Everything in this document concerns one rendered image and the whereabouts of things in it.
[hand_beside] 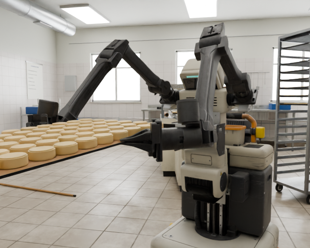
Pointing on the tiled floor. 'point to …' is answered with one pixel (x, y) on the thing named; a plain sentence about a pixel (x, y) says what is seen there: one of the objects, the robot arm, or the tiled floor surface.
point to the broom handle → (38, 190)
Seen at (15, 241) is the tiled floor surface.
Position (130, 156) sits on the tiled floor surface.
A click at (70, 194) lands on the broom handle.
